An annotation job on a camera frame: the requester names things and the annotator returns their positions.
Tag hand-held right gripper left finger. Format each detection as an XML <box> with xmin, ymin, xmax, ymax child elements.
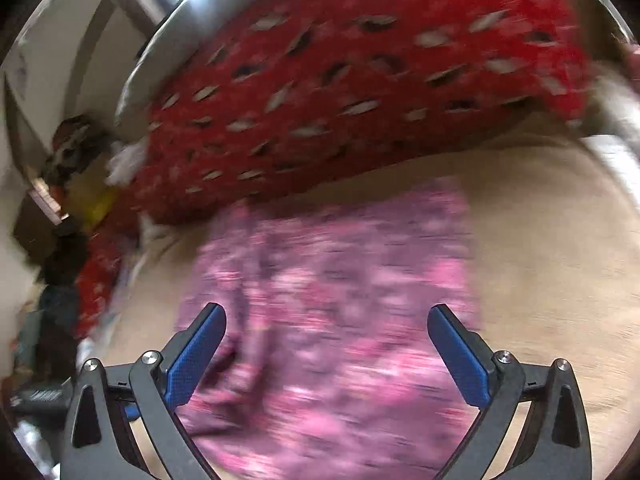
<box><xmin>60</xmin><ymin>302</ymin><xmax>228</xmax><ymax>480</ymax></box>

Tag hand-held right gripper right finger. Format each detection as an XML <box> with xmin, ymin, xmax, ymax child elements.
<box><xmin>427</xmin><ymin>304</ymin><xmax>593</xmax><ymax>480</ymax></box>

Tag pink floral garment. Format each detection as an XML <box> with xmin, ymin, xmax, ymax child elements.
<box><xmin>175</xmin><ymin>177</ymin><xmax>486</xmax><ymax>480</ymax></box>

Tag beige bed blanket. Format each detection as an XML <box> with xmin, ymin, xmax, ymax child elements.
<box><xmin>120</xmin><ymin>110</ymin><xmax>640</xmax><ymax>480</ymax></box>

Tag yellow bag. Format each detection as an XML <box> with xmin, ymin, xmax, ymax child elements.
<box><xmin>65</xmin><ymin>167</ymin><xmax>121</xmax><ymax>228</ymax></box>

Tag crumpled white cloth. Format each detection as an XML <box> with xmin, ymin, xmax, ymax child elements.
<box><xmin>106</xmin><ymin>140</ymin><xmax>147</xmax><ymax>186</ymax></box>

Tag brown patterned bundle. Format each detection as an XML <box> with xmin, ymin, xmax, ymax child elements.
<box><xmin>44</xmin><ymin>115</ymin><xmax>112</xmax><ymax>186</ymax></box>

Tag white lavender sheet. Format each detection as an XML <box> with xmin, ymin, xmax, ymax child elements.
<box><xmin>585</xmin><ymin>135</ymin><xmax>640</xmax><ymax>201</ymax></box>

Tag red patterned blanket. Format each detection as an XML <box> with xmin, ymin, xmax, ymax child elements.
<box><xmin>120</xmin><ymin>0</ymin><xmax>596</xmax><ymax>228</ymax></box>

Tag grey cushion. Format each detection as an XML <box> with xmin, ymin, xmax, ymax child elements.
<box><xmin>115</xmin><ymin>0</ymin><xmax>261</xmax><ymax>126</ymax></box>

